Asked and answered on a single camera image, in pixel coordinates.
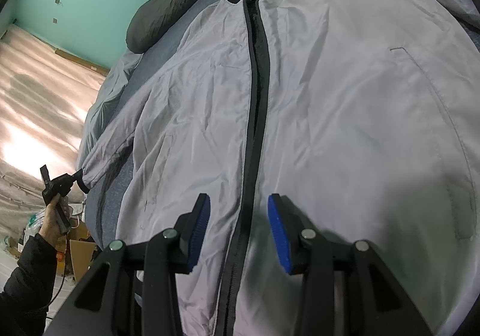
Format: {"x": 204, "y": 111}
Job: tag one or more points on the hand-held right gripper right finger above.
{"x": 279, "y": 234}

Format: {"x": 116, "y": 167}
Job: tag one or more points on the clear plastic bag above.
{"x": 35, "y": 225}

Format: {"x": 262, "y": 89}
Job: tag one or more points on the pink curtain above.
{"x": 37, "y": 114}

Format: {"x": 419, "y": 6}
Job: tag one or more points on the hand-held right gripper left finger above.
{"x": 198, "y": 231}

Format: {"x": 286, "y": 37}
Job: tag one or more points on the light grey blanket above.
{"x": 105, "y": 103}

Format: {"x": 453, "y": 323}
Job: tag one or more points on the cardboard box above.
{"x": 82, "y": 259}

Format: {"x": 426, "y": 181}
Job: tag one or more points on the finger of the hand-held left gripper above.
{"x": 76, "y": 177}

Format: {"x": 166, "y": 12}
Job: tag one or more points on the person's left hand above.
{"x": 52, "y": 223}

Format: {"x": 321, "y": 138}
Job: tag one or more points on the person's left forearm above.
{"x": 26, "y": 283}

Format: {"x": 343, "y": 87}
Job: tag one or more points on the grey jacket with black trim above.
{"x": 318, "y": 114}

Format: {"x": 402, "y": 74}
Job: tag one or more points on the dark grey long pillow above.
{"x": 165, "y": 9}

